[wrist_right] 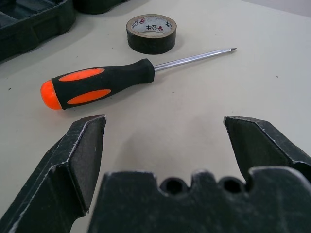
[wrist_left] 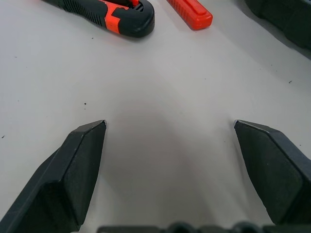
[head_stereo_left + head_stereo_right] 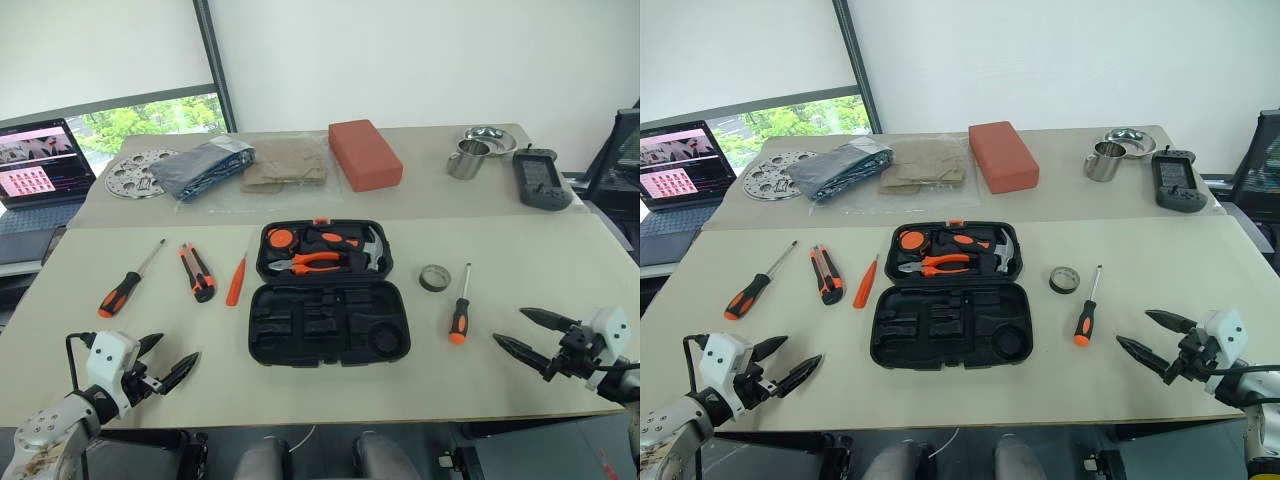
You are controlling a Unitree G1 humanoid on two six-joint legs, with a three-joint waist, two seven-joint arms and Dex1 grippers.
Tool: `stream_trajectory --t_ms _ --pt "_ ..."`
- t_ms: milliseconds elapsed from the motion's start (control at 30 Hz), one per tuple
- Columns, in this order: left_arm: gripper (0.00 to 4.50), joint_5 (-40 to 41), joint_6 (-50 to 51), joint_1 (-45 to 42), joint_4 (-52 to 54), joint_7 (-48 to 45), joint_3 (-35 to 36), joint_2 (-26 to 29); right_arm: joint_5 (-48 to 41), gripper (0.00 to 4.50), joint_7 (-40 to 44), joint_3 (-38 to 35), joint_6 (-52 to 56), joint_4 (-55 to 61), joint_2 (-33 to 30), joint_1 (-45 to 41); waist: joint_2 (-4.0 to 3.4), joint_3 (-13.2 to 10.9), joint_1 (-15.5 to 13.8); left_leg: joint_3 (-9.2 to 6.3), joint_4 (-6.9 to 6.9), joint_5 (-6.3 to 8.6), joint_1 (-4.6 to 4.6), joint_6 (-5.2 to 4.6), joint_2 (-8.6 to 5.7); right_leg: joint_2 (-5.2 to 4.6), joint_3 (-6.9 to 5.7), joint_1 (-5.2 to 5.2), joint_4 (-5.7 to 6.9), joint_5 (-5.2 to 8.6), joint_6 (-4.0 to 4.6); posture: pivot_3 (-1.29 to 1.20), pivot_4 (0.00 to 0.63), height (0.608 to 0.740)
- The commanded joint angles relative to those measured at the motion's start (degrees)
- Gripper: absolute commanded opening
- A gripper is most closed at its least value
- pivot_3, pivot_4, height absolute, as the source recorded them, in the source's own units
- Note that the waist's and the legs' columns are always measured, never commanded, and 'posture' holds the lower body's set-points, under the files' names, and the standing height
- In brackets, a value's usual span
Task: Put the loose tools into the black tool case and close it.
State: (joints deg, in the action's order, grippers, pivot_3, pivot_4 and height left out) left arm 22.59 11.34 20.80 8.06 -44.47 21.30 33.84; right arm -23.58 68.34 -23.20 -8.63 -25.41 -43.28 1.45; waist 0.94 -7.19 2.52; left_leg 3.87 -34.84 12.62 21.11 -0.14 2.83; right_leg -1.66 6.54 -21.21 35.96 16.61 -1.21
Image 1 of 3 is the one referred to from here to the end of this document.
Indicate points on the black electrical tape roll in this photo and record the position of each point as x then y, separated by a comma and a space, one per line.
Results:
136, 41

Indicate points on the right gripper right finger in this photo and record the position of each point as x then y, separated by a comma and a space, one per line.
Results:
262, 143

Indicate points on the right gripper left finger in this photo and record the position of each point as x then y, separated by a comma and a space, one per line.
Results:
60, 170

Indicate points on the black plastic tool case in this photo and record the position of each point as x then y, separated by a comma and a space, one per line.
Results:
36, 29

